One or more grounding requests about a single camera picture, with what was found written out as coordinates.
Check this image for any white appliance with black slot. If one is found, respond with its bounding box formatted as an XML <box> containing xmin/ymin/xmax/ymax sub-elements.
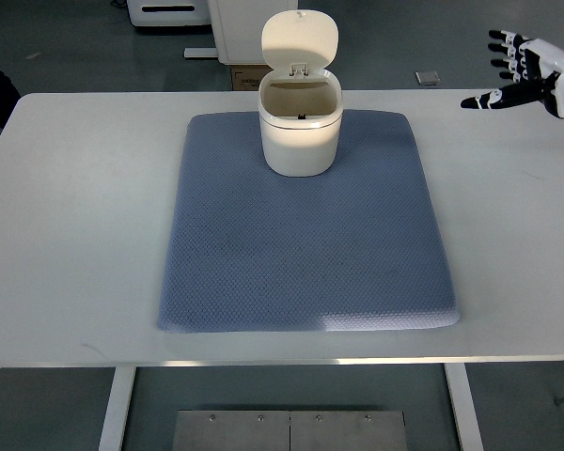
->
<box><xmin>126</xmin><ymin>0</ymin><xmax>211</xmax><ymax>27</ymax></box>

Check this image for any blue textured mat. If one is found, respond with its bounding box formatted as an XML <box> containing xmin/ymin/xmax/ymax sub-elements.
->
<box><xmin>158</xmin><ymin>110</ymin><xmax>460</xmax><ymax>333</ymax></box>

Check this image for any brown cardboard box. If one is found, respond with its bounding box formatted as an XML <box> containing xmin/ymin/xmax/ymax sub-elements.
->
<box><xmin>230</xmin><ymin>65</ymin><xmax>272</xmax><ymax>91</ymax></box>

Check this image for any white cabinet on floor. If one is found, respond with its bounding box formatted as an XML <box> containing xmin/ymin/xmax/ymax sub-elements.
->
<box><xmin>183</xmin><ymin>0</ymin><xmax>298</xmax><ymax>66</ymax></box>

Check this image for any white table leg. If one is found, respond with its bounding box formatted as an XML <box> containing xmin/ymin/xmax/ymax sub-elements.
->
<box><xmin>98</xmin><ymin>366</ymin><xmax>136</xmax><ymax>451</ymax></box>
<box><xmin>444</xmin><ymin>364</ymin><xmax>484</xmax><ymax>451</ymax></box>

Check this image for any white trash bin open lid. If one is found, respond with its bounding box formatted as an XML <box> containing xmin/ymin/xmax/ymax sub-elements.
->
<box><xmin>258</xmin><ymin>9</ymin><xmax>344</xmax><ymax>177</ymax></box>

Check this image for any right white table leg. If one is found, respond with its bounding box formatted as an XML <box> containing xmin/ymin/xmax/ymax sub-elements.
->
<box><xmin>444</xmin><ymin>364</ymin><xmax>484</xmax><ymax>451</ymax></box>

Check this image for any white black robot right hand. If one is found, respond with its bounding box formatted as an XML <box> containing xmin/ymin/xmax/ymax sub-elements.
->
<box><xmin>461</xmin><ymin>30</ymin><xmax>564</xmax><ymax>119</ymax></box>

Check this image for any left white table leg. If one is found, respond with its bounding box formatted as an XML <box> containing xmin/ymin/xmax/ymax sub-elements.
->
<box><xmin>98</xmin><ymin>366</ymin><xmax>136</xmax><ymax>451</ymax></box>

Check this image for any small grey floor plate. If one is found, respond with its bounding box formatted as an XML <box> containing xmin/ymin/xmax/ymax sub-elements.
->
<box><xmin>415</xmin><ymin>70</ymin><xmax>441</xmax><ymax>86</ymax></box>

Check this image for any grey metal base plate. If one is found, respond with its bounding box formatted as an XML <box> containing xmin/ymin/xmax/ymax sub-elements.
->
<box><xmin>172</xmin><ymin>410</ymin><xmax>408</xmax><ymax>450</ymax></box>

